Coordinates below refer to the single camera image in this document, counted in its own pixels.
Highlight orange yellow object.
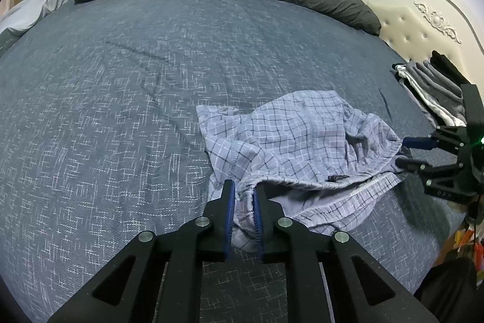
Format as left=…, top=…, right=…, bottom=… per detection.
left=453, top=222, right=484, bottom=265

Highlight light blue plaid shorts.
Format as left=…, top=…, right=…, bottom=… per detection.
left=197, top=90, right=404, bottom=252

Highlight stack of folded clothes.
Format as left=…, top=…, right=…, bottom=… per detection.
left=391, top=51, right=474, bottom=129

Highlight cream tufted headboard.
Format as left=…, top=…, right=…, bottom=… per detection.
left=353, top=0, right=484, bottom=91

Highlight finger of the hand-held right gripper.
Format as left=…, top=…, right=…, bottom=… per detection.
left=401, top=125, right=468, bottom=153
left=395, top=154, right=470, bottom=197

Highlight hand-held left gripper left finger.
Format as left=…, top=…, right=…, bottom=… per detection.
left=47, top=179, right=237, bottom=323

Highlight light grey cloth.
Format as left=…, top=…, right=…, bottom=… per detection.
left=0, top=0, right=73, bottom=53

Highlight blue patterned bed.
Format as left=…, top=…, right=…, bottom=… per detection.
left=0, top=0, right=467, bottom=323

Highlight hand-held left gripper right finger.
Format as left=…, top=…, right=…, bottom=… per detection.
left=253, top=186, right=439, bottom=323

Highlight black bag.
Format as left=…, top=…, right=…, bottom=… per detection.
left=414, top=256, right=479, bottom=323

